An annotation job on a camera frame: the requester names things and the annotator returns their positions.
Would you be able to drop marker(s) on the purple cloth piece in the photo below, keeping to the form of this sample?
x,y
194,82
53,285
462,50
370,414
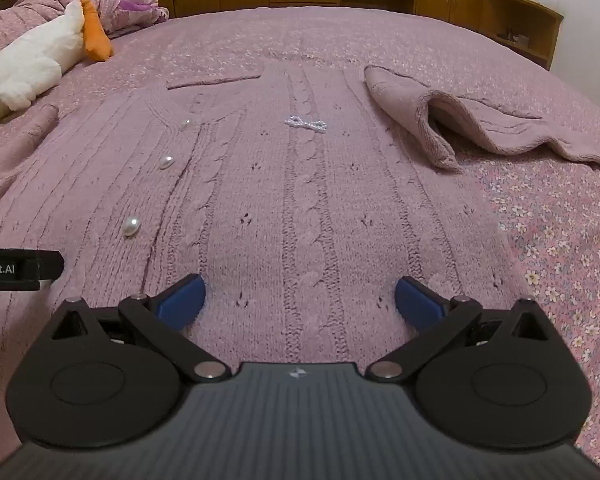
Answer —
x,y
136,5

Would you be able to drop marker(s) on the pink floral bed sheet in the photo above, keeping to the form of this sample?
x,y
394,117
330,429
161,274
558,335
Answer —
x,y
555,240

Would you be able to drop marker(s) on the pink floral quilt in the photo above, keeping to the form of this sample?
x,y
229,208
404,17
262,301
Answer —
x,y
55,2

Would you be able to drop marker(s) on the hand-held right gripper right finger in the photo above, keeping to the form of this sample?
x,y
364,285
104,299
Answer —
x,y
419,302

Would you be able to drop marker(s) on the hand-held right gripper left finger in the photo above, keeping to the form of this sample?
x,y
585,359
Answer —
x,y
182,300

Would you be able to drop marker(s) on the white plush goose toy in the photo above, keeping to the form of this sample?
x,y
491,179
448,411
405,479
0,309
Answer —
x,y
27,67

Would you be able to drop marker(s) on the small dark trinkets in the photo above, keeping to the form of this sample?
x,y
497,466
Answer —
x,y
512,36

